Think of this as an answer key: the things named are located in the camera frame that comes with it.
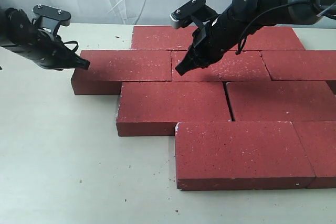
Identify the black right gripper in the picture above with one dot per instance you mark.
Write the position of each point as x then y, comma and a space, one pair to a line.
222, 34

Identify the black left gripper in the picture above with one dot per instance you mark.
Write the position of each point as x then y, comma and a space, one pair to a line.
49, 52

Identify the red brick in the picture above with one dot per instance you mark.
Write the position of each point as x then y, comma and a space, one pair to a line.
109, 69
248, 66
240, 156
318, 141
155, 108
273, 38
161, 38

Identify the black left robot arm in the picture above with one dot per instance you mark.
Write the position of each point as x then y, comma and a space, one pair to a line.
17, 28

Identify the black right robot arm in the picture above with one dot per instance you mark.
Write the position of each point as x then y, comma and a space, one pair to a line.
267, 13

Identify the red brick second row right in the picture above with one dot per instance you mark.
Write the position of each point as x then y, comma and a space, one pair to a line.
301, 65

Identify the red brick third row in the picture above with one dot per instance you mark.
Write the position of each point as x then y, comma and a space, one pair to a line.
281, 101

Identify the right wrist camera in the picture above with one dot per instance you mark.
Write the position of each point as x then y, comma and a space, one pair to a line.
194, 11

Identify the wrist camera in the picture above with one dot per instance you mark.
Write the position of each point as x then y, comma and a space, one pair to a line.
50, 18
194, 11

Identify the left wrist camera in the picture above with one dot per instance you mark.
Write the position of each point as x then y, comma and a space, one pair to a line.
50, 18

